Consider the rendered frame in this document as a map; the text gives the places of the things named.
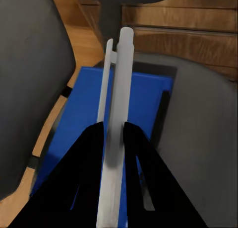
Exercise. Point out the pen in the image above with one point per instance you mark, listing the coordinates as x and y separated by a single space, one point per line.
110 188

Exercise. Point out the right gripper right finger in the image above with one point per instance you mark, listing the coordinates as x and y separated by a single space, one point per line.
173 209

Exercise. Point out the swivel chair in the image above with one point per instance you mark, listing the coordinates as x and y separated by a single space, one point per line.
199 137

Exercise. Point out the cabinet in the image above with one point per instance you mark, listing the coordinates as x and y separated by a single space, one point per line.
205 31

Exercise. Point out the folder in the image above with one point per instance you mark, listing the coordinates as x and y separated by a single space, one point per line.
148 103

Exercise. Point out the bookcase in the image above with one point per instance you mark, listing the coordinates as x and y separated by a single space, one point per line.
87 47

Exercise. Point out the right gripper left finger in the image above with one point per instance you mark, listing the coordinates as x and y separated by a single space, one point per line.
69 198

